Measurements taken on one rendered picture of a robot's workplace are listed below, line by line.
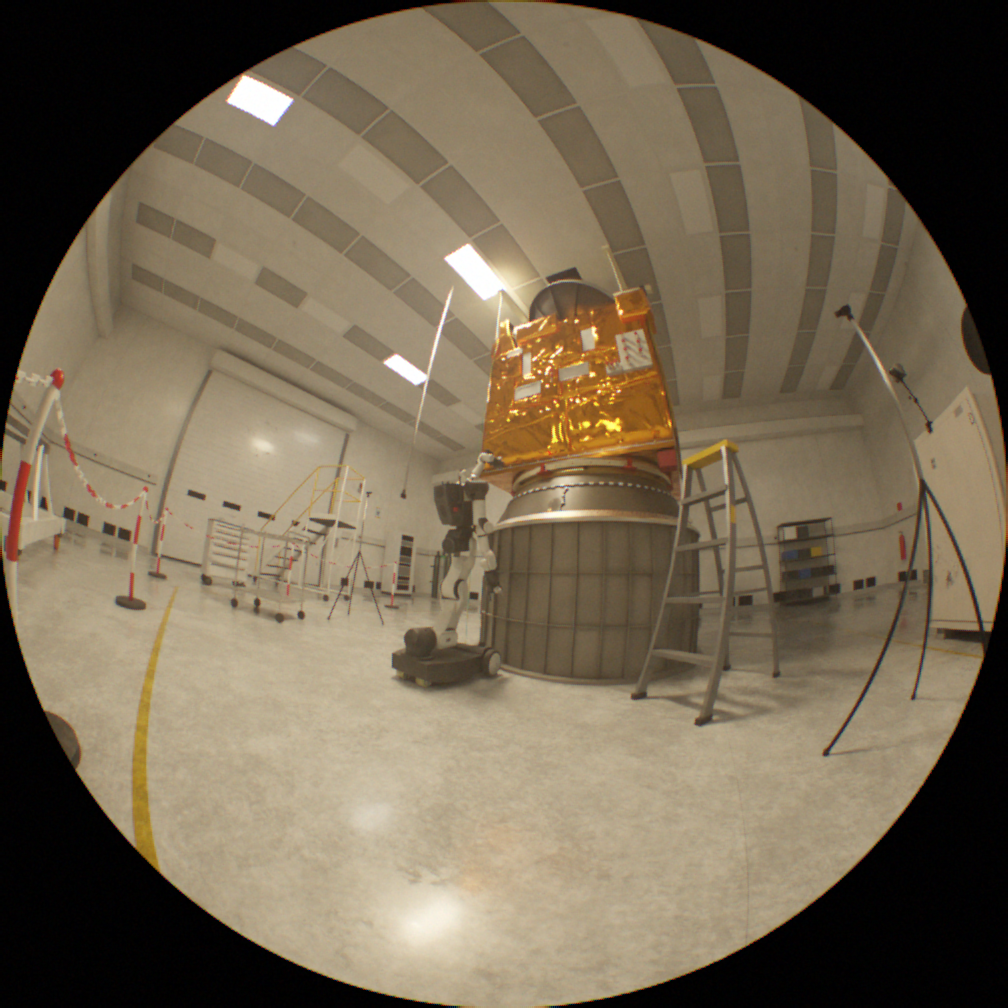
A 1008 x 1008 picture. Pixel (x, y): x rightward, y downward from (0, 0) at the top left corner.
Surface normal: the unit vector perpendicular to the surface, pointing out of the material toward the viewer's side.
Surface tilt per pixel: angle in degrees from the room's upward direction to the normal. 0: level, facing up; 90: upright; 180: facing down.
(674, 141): 180
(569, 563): 90
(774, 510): 90
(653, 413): 90
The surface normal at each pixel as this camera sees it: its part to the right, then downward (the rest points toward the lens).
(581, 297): -0.60, 0.55
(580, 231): -0.07, 0.96
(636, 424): -0.56, -0.24
